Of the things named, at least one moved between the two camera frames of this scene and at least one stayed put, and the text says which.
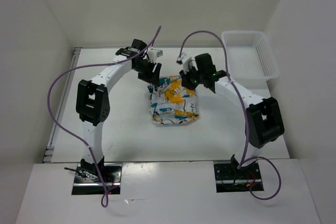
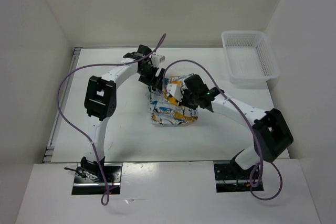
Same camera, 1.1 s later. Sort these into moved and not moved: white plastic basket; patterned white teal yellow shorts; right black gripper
Moved: right black gripper
Not moved: patterned white teal yellow shorts; white plastic basket
